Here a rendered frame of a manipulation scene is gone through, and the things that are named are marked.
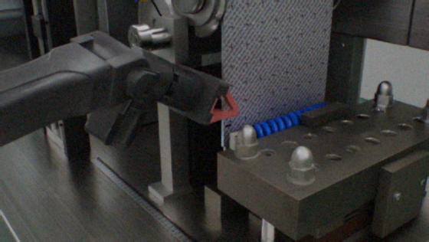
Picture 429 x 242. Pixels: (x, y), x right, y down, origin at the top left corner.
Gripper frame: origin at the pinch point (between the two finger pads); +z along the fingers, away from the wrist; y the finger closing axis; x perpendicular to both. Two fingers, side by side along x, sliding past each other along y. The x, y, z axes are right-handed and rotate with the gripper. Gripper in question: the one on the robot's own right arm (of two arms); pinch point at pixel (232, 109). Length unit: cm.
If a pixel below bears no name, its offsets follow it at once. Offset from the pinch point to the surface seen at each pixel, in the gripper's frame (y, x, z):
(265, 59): 0.2, 9.3, 2.0
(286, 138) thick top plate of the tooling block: 6.8, -0.8, 6.4
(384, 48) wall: -142, 82, 257
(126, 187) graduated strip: -15.6, -20.4, -1.6
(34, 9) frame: -43.7, 2.4, -18.2
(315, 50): 0.2, 14.7, 12.2
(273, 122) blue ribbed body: 2.9, 0.6, 6.6
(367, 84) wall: -153, 55, 272
